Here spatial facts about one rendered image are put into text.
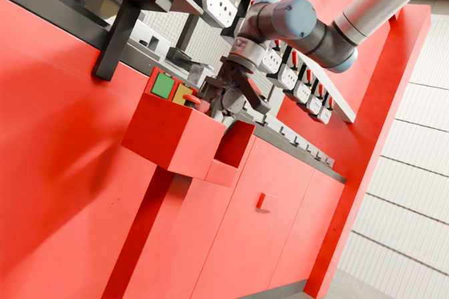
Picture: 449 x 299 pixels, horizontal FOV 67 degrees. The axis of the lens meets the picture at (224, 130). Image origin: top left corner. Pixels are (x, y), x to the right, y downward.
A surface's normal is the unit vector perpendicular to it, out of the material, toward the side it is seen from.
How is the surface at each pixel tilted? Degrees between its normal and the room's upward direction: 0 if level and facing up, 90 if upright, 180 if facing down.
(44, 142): 90
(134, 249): 90
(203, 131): 90
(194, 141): 90
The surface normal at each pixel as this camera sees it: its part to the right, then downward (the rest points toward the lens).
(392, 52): -0.53, -0.26
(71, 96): 0.76, 0.28
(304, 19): 0.40, 0.20
